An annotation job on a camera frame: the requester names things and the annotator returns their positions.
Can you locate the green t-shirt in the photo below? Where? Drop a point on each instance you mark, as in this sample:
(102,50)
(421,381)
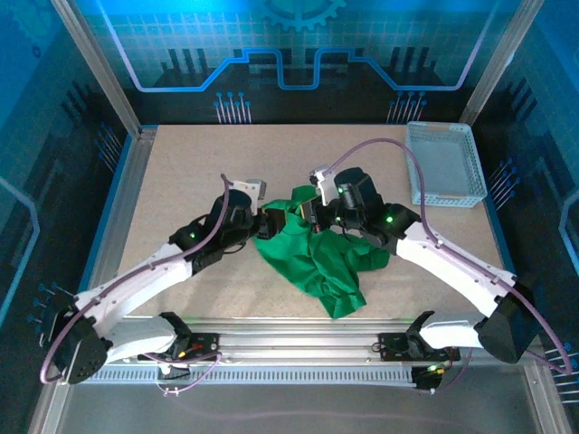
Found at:
(316,267)

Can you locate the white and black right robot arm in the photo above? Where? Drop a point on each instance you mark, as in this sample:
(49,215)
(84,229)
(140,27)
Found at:
(452,267)

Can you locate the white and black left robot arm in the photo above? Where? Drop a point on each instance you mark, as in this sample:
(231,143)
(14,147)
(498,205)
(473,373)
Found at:
(135,280)

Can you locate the pale blue plastic basket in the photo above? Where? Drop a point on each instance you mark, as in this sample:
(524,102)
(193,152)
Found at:
(443,167)

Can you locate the black controller box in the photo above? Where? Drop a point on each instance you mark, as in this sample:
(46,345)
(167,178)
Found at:
(427,380)

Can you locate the aluminium frame rail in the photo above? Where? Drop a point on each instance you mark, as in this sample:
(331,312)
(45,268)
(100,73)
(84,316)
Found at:
(294,339)

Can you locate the aluminium side rail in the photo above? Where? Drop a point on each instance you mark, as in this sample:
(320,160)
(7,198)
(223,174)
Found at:
(113,212)

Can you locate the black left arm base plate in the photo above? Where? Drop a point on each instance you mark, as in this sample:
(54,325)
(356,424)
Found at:
(205,346)

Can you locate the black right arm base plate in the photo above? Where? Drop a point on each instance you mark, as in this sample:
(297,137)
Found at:
(391,346)

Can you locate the aluminium frame post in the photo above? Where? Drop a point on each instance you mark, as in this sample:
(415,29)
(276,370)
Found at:
(103,72)
(497,61)

